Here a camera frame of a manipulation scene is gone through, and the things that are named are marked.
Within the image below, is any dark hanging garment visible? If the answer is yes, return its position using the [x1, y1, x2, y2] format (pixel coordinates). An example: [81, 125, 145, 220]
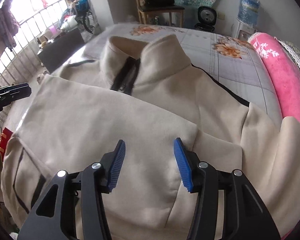
[0, 0, 20, 49]

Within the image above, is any pink patterned blanket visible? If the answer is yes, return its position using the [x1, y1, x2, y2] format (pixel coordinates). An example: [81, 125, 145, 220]
[247, 32, 300, 132]

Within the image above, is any metal window railing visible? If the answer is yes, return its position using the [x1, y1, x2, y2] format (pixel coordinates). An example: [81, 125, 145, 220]
[0, 0, 73, 90]

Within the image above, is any cream zip jacket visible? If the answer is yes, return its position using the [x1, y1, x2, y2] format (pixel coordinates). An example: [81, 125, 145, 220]
[0, 34, 300, 240]

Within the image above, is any dark low cabinet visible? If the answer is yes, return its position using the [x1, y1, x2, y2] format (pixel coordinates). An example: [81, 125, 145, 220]
[37, 27, 85, 73]

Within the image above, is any floral checked tablecloth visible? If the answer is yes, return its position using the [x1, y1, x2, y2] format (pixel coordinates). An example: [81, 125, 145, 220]
[5, 23, 284, 135]

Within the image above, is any black round fan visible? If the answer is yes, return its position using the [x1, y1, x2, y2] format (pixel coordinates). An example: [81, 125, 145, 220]
[194, 6, 218, 32]

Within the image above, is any wooden chair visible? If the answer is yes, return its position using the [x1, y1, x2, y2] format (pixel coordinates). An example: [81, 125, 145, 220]
[132, 0, 185, 28]

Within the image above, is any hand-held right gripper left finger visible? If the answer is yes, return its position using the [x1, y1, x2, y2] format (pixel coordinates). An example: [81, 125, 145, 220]
[17, 139, 127, 240]

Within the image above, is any blue water bottle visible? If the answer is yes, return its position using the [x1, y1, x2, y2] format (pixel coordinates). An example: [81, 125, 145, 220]
[239, 0, 261, 27]

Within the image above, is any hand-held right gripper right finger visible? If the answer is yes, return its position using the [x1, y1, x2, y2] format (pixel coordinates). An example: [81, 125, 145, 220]
[173, 137, 282, 240]

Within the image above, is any black bag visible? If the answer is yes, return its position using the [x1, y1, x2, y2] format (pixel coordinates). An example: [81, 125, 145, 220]
[143, 0, 176, 6]

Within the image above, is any red gift bag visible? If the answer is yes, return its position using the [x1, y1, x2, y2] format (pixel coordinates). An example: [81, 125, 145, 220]
[0, 127, 13, 159]

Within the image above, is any white water dispenser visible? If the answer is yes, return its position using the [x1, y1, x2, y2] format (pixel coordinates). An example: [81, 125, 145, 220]
[231, 17, 258, 42]

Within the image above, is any wheelchair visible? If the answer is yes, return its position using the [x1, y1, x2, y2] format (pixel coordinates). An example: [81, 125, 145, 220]
[75, 0, 97, 34]

